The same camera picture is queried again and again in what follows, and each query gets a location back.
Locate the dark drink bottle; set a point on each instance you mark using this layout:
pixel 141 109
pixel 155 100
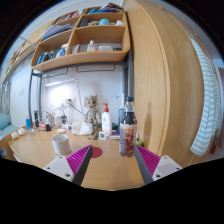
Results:
pixel 128 130

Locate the small tree creature figurine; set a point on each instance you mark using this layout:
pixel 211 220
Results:
pixel 93 111

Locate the striped white green towel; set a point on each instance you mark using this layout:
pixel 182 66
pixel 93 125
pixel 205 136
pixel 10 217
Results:
pixel 206 106

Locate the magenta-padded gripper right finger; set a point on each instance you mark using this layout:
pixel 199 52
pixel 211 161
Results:
pixel 151 163

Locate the small blue bottle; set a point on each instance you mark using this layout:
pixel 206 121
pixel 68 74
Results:
pixel 28 122

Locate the white crumpled tissue bag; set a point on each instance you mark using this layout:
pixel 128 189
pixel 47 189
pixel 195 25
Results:
pixel 81 128

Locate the white ceramic cup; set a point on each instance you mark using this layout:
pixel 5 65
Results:
pixel 61 144

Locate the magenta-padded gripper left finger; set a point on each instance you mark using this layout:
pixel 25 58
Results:
pixel 75 161

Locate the flat round red coaster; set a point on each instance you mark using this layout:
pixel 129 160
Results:
pixel 97 152

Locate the small white digital clock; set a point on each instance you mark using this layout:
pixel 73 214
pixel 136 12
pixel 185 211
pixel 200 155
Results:
pixel 102 135

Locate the white pump lotion bottle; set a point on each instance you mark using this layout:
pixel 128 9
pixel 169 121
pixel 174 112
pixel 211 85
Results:
pixel 106 121

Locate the wooden wardrobe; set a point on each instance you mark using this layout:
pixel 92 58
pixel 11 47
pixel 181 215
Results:
pixel 166 83

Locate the wooden wall shelf unit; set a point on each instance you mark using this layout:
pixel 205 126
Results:
pixel 83 33

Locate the white desk lamp bar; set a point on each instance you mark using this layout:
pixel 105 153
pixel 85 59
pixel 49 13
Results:
pixel 61 82

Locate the blue spray bottle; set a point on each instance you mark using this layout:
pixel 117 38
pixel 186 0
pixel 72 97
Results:
pixel 120 111

